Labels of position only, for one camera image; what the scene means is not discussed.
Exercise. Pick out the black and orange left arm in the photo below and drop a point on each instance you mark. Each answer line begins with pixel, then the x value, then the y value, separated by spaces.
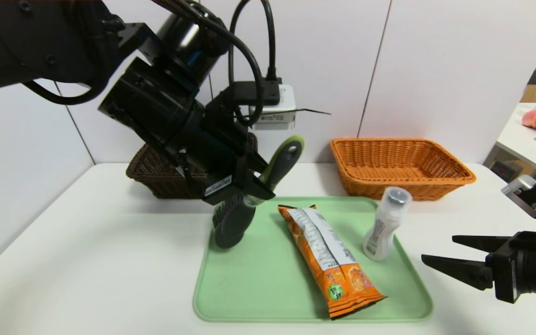
pixel 40 42

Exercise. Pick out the dark brown wicker basket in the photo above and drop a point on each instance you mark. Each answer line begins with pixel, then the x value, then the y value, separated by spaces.
pixel 156 179

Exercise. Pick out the white side table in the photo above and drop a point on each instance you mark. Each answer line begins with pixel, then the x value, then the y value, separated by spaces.
pixel 517 144

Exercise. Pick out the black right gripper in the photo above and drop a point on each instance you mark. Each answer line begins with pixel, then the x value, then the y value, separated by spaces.
pixel 504 270

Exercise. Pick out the orange snack bag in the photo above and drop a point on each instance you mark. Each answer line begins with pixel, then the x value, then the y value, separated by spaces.
pixel 338 274

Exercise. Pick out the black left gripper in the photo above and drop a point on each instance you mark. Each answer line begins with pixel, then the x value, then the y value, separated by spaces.
pixel 225 185

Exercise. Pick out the orange wicker basket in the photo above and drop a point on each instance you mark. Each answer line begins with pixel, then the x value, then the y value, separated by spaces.
pixel 389 177

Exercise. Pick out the small pink peach plush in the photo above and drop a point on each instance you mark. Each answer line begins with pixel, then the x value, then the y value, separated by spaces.
pixel 531 119

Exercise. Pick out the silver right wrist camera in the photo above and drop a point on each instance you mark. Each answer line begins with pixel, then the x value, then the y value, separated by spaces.
pixel 526 195

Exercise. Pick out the light green plastic tray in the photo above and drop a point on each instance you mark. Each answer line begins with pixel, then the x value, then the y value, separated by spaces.
pixel 258 288

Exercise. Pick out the white bottle with grey cap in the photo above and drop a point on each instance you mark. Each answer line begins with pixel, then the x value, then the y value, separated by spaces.
pixel 382 232

